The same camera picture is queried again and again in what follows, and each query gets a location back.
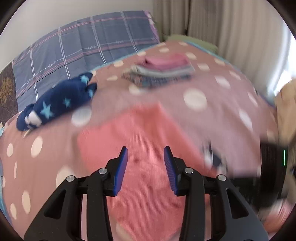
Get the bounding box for green pillow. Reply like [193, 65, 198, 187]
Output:
[165, 35, 218, 54]

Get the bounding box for blue plaid quilt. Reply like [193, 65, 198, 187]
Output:
[13, 11, 159, 111]

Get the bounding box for coral pink ribbed shirt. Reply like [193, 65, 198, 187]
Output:
[77, 104, 216, 240]

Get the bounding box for folded magenta pink garment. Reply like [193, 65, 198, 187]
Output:
[142, 53, 189, 70]

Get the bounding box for folded grey-green garment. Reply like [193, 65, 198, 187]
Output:
[130, 65, 195, 78]

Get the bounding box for navy star-patterned fleece garment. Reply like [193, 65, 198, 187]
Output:
[16, 72, 97, 131]

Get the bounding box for folded teal floral garment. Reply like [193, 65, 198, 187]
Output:
[122, 72, 192, 88]

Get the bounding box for beige window curtain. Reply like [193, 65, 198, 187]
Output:
[153, 1, 295, 97]

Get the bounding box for pink polka dot bedspread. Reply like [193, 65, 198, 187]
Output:
[1, 41, 278, 236]

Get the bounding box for dark tree-print pillow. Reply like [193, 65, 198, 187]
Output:
[0, 63, 18, 125]

